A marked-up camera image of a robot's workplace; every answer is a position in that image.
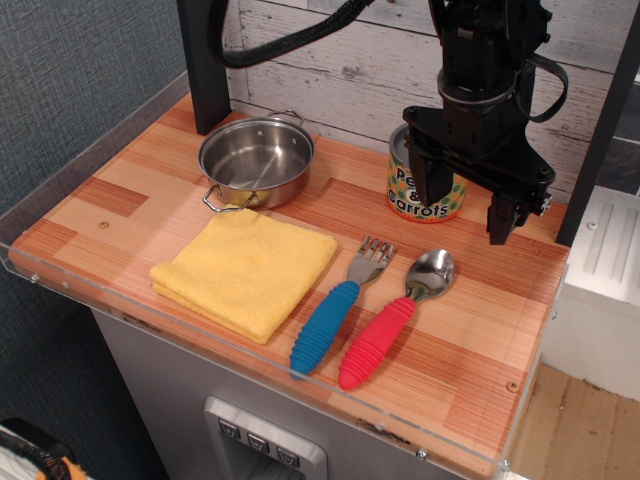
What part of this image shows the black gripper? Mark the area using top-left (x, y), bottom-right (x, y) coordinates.
top-left (403, 89), bottom-right (557, 245)

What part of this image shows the stainless steel pot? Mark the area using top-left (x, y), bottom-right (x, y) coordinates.
top-left (198, 109), bottom-right (315, 213)

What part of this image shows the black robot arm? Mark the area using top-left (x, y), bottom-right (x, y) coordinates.
top-left (403, 1), bottom-right (568, 245)

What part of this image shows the yellow folded napkin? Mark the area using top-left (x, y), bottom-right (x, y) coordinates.
top-left (150, 210), bottom-right (337, 345)

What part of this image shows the peas and carrots can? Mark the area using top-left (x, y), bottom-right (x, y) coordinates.
top-left (387, 124), bottom-right (468, 223)

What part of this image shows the white cabinet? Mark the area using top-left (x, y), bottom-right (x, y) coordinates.
top-left (541, 186), bottom-right (639, 400)

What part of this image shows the silver ice dispenser panel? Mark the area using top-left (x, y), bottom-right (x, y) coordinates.
top-left (204, 396), bottom-right (329, 479)

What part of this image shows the grey toy fridge cabinet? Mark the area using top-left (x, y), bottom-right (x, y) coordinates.
top-left (93, 311), bottom-right (456, 479)

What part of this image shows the clear acrylic table guard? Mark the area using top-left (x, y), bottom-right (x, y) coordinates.
top-left (1, 80), bottom-right (568, 479)

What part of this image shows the black orange object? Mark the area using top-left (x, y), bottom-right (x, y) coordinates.
top-left (1, 418), bottom-right (90, 480)

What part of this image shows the spoon with red handle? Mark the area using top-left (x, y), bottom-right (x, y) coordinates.
top-left (338, 249), bottom-right (455, 390)

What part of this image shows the black right post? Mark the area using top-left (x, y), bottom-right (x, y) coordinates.
top-left (556, 7), bottom-right (639, 247)

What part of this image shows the black post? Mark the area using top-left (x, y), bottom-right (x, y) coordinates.
top-left (556, 7), bottom-right (639, 247)
top-left (176, 0), bottom-right (231, 135)

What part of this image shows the fork with blue handle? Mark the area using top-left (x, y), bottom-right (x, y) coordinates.
top-left (289, 236), bottom-right (396, 377)

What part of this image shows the black braided cable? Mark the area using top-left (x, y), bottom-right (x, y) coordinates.
top-left (208, 0), bottom-right (374, 70)

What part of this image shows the black left post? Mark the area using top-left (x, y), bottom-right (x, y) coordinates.
top-left (176, 0), bottom-right (231, 135)

